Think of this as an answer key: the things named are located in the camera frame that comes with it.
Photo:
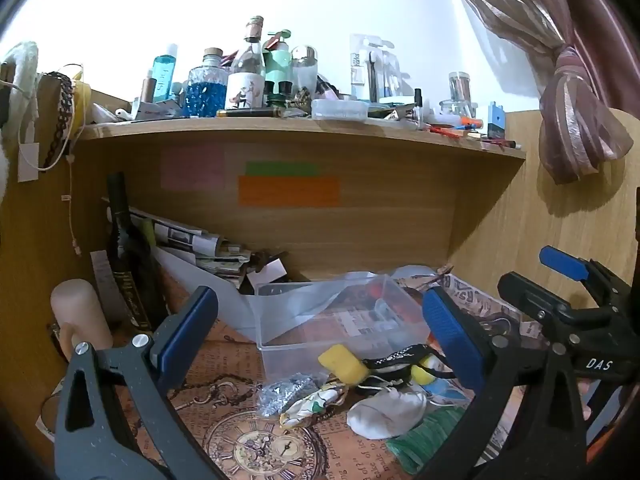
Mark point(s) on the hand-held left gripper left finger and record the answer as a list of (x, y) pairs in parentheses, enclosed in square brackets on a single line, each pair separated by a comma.
[(186, 334)]

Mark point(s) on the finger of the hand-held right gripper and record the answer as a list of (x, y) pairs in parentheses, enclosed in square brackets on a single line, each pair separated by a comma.
[(530, 296), (562, 262)]

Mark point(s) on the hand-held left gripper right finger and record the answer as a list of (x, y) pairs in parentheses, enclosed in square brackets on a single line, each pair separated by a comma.
[(452, 340)]

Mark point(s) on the white sock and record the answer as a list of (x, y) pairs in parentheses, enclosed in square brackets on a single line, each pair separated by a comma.
[(385, 412)]

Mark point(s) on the green knitted cloth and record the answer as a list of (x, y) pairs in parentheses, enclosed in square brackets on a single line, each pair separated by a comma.
[(430, 440)]

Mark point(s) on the yellow sponge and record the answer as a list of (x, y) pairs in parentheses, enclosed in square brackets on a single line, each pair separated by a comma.
[(342, 364)]

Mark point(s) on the clear plastic container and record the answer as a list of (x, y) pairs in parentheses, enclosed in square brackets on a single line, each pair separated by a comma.
[(300, 312)]

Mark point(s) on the silver foil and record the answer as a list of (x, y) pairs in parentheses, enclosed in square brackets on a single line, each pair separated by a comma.
[(287, 392)]

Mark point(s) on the patterned wrapper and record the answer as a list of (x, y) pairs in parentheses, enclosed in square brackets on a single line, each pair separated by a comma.
[(312, 405)]

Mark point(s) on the yellow foam ball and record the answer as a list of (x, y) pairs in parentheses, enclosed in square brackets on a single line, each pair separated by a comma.
[(422, 372)]

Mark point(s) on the translucent plastic sheet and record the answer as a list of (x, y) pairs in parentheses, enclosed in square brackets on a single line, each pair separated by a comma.
[(225, 300)]

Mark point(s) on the light blue cloth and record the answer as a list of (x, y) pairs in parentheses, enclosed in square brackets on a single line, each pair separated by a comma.
[(445, 392)]

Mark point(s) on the black glass bottle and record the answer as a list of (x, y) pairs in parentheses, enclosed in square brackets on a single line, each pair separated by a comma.
[(127, 270)]

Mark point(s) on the stack of folded newspapers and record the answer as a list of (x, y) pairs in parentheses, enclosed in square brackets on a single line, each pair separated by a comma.
[(190, 240)]

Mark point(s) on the white card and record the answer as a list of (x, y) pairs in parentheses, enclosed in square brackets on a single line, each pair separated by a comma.
[(267, 275)]

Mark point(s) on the clock printed table mat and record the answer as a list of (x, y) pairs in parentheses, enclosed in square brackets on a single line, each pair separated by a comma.
[(260, 440)]

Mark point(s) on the pink striped curtain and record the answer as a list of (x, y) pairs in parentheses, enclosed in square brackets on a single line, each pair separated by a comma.
[(575, 110)]

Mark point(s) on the blue box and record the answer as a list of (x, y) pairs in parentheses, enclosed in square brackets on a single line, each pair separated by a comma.
[(496, 120)]

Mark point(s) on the pink sticky note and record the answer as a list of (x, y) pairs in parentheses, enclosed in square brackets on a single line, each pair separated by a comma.
[(192, 167)]

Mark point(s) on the orange sticky note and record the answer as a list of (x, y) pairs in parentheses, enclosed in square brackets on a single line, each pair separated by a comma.
[(289, 191)]

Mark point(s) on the green sticky note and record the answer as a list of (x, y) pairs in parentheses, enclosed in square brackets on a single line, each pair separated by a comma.
[(282, 169)]

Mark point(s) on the glass jar with sticks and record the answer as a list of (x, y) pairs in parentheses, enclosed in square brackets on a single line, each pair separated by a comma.
[(460, 89)]

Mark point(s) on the wooden desk shelf unit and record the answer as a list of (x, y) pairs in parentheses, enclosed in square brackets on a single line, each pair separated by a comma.
[(350, 135)]

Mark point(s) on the black pen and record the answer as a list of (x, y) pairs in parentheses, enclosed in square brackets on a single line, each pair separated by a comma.
[(250, 112)]

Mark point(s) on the white paper tag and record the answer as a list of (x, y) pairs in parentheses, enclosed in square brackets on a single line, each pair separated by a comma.
[(28, 162)]

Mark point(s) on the glass bottle with blue beads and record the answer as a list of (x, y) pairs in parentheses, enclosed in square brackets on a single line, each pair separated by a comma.
[(205, 92)]

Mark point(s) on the brown braided band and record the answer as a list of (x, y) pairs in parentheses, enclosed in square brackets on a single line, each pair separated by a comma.
[(62, 110)]

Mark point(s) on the clear plastic storage box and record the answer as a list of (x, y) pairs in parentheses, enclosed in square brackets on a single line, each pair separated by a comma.
[(340, 109)]

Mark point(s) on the blue liquid bottle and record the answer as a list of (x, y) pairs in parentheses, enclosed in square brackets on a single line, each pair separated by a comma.
[(164, 75)]

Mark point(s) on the clear corked bottle with label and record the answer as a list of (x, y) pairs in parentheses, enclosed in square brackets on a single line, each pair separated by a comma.
[(246, 75)]

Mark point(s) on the clear blister pack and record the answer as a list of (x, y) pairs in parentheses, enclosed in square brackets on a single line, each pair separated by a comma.
[(372, 70)]

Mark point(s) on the mint green pump bottle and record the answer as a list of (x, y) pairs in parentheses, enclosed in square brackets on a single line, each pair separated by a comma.
[(278, 62)]

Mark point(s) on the clear round bottle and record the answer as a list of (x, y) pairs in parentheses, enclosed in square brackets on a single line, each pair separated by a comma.
[(304, 70)]

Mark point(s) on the white fluffy headband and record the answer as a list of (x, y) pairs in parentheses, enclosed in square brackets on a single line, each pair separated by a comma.
[(22, 70)]

